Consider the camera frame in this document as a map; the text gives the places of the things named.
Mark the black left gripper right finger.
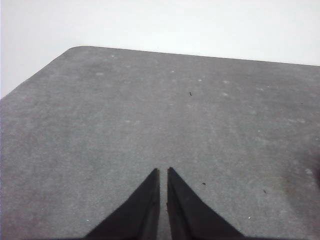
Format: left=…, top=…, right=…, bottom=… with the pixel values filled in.
left=166, top=166, right=245, bottom=239

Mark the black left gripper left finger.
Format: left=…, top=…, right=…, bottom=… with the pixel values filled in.
left=83, top=167, right=161, bottom=239

